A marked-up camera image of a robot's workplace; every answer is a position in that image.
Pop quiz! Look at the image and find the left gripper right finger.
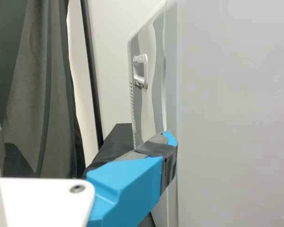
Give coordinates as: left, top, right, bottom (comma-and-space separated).
85, 129, 178, 227

